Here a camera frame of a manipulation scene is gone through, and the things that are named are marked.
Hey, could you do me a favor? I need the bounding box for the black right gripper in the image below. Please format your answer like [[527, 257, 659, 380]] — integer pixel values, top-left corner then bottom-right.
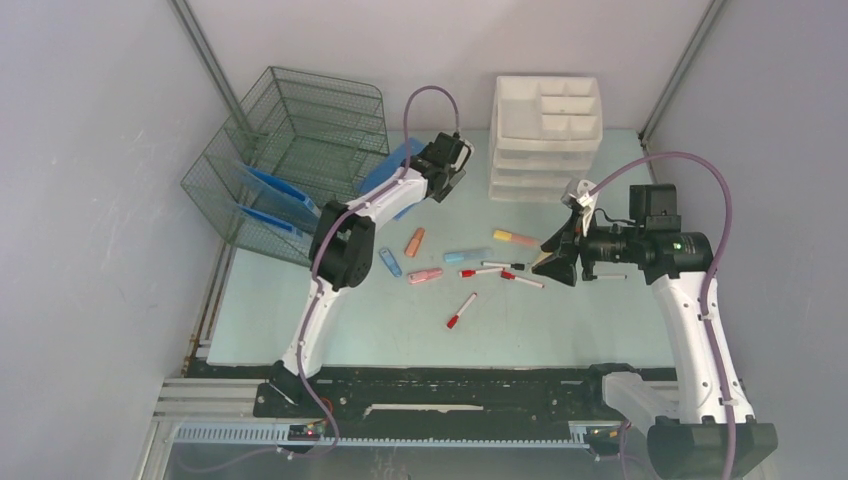
[[531, 208, 643, 287]]

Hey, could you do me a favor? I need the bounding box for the blue folder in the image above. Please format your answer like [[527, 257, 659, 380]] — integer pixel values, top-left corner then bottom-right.
[[237, 204, 317, 239], [358, 137, 425, 195], [246, 166, 321, 216]]

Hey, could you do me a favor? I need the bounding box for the white plastic drawer organizer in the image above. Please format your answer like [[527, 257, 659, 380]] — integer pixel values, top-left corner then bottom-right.
[[488, 75, 604, 203]]

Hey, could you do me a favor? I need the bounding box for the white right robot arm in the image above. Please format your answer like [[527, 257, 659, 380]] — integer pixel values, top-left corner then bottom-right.
[[532, 180, 778, 479]]

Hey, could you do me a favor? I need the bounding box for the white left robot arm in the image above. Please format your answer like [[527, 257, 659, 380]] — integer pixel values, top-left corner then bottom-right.
[[268, 132, 474, 417]]

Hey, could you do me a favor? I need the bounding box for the red cap marker right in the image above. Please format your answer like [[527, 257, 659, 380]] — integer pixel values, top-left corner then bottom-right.
[[500, 270, 545, 289]]

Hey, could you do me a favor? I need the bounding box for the red cap marker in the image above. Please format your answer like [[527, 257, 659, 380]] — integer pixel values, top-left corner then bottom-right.
[[446, 292, 478, 329], [459, 267, 504, 278], [500, 270, 545, 289]]

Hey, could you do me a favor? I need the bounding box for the yellow pink highlighter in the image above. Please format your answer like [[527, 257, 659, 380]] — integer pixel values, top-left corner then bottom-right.
[[492, 229, 540, 248]]

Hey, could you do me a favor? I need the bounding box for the red cap marker upper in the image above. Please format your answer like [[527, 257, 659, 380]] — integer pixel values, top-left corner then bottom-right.
[[459, 267, 504, 278]]

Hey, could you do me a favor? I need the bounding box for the blue transparent correction tape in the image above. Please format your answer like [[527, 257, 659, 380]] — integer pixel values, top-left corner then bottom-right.
[[378, 247, 403, 278]]

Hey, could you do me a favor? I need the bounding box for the pink correction tape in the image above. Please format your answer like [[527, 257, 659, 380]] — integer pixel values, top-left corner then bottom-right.
[[407, 267, 444, 285]]

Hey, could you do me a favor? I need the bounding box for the red cap marker lower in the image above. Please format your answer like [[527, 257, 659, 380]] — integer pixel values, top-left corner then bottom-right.
[[446, 292, 478, 329]]

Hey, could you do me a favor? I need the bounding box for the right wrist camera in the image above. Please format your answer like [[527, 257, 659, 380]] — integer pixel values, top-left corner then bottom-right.
[[561, 179, 598, 212]]

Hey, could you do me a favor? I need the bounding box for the green wire mesh rack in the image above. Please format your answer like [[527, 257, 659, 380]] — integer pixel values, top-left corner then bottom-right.
[[181, 67, 389, 266]]

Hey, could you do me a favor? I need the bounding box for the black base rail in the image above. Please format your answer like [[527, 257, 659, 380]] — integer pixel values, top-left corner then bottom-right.
[[153, 360, 757, 448]]

